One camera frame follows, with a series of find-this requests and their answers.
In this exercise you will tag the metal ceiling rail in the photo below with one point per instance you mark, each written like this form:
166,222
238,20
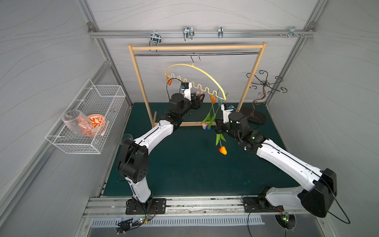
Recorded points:
198,34

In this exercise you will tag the dark stand with copper rod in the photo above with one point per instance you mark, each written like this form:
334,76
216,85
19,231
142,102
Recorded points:
268,89

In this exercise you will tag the blue artificial tulip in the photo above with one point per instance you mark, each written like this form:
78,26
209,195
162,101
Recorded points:
211,117

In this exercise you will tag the floor mounting rail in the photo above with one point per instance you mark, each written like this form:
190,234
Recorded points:
174,206

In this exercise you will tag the clear drinking glass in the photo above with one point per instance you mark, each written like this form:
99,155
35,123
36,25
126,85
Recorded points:
126,137

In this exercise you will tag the wooden clothes rack frame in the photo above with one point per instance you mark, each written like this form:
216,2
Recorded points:
194,50

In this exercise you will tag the metal hook clamp right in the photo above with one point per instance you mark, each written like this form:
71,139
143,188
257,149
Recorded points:
292,33

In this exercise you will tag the metal hook clamp left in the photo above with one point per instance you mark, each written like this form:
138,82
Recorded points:
155,39

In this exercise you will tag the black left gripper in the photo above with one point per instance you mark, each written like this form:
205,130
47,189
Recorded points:
197,100

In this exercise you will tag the wiring bundle with leds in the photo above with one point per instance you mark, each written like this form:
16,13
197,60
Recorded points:
133,223

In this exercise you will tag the orange patterned bowl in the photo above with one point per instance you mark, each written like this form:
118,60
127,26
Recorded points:
95,124

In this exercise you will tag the yellow wavy clothes hanger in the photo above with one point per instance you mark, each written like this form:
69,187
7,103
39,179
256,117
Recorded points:
201,80

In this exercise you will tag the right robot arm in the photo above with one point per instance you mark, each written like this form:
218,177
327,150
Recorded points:
317,188

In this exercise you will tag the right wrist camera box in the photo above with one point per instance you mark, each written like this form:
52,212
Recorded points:
227,109

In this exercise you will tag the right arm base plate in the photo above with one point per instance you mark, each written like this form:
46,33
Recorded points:
258,204

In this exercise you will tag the orange clothespin outer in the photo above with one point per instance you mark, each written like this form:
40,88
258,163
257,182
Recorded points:
169,80

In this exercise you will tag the metal hook clamp middle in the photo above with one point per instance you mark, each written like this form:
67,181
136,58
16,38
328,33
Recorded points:
188,32

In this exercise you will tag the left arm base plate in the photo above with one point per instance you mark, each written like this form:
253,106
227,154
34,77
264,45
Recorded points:
152,206

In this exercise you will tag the metal hook clamp small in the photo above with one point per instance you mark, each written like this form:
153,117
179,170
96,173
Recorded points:
220,32

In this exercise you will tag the orange clothespin inner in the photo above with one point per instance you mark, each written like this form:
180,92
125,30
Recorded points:
213,99

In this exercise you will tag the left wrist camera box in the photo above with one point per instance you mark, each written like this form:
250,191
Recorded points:
186,89

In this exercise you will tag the white wire basket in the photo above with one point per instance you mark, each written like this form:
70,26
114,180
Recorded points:
92,99

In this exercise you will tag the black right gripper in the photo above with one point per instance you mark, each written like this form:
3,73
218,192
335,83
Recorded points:
220,126

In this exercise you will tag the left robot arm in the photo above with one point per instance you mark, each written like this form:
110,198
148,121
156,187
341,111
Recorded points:
133,163

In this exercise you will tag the orange clothespin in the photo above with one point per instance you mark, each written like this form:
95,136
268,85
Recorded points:
169,80
213,99

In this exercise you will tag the pink artificial tulip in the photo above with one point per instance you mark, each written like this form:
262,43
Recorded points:
203,125

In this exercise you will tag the clear glass pitcher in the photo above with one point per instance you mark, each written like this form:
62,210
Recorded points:
70,119

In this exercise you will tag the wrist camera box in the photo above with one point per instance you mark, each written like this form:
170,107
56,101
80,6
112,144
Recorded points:
227,109
186,89

